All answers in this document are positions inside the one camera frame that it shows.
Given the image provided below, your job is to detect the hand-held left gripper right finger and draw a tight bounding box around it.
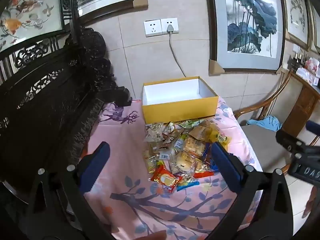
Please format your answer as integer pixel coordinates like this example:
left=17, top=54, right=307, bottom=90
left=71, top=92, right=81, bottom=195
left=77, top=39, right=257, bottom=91
left=205, top=142, right=293, bottom=240

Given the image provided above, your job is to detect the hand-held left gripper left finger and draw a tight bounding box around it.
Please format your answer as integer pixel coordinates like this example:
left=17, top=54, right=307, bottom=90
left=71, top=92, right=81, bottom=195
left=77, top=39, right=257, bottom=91
left=25, top=141, right=113, bottom=240

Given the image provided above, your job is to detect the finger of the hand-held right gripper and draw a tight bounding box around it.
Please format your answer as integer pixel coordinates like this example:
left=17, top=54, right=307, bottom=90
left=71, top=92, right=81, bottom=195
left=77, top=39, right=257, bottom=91
left=276, top=128, right=320, bottom=160
left=306, top=121, right=320, bottom=134

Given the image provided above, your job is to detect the clear yellow-label bread packet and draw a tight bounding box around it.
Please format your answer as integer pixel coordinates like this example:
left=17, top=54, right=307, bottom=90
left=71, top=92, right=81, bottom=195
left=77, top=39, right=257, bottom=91
left=170, top=151, right=200, bottom=174

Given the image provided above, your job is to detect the pile of snack packets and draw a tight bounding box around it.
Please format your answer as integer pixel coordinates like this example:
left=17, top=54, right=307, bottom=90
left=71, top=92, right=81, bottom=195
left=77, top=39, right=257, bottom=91
left=143, top=119, right=230, bottom=193

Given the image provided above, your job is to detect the yellow cardboard box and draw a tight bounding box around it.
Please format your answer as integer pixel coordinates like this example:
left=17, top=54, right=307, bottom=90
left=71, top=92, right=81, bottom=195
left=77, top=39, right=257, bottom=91
left=142, top=76, right=219, bottom=125

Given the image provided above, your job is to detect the person's right hand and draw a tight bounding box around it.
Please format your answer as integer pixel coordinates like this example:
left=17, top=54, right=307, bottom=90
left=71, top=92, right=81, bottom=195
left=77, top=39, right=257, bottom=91
left=302, top=187, right=318, bottom=219

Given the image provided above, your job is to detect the wooden armchair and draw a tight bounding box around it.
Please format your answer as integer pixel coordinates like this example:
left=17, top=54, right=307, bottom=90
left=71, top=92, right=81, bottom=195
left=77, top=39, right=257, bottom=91
left=233, top=69, right=320, bottom=177

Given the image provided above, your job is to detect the blue cloth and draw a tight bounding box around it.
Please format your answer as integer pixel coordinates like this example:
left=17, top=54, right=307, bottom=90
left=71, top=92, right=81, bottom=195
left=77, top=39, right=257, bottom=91
left=246, top=116, right=282, bottom=132

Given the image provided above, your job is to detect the wooden side table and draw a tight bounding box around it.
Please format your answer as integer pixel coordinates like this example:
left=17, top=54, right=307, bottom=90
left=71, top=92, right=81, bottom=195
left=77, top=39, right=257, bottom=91
left=282, top=66, right=320, bottom=138

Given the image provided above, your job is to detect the white box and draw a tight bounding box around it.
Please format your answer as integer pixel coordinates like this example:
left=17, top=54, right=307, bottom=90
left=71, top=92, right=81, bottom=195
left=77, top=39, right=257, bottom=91
left=296, top=68, right=316, bottom=81

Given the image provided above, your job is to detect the pink floral tablecloth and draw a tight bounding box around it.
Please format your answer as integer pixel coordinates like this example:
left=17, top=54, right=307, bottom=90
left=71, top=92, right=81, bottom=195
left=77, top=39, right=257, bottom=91
left=84, top=97, right=263, bottom=240

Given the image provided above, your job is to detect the floral tissue box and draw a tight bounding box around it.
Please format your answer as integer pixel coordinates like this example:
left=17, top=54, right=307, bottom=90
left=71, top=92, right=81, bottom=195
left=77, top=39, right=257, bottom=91
left=304, top=57, right=320, bottom=77

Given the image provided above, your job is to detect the gold-framed plant painting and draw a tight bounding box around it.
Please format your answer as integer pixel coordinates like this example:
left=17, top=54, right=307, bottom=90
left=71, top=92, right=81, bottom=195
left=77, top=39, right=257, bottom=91
left=279, top=0, right=312, bottom=51

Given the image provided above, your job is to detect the framed lotus painting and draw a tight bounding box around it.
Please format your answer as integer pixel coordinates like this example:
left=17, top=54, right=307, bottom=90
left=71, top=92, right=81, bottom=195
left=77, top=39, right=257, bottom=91
left=204, top=0, right=287, bottom=77

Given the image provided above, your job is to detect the flower and fish panel painting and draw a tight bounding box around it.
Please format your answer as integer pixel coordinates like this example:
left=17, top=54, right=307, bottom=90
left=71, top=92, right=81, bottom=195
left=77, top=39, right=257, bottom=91
left=0, top=0, right=66, bottom=53

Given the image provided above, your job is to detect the gold picture frame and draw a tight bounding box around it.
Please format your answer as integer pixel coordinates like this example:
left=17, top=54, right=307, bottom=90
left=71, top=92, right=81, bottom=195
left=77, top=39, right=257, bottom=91
left=307, top=0, right=320, bottom=55

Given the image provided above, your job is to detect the grey power cable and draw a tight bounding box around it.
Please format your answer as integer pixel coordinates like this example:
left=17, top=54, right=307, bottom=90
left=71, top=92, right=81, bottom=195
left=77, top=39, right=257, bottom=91
left=169, top=32, right=187, bottom=78

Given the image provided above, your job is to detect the white wall socket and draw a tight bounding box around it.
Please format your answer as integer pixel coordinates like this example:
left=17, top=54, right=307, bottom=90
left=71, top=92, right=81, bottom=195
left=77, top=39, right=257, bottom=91
left=144, top=19, right=162, bottom=37
left=160, top=18, right=179, bottom=35

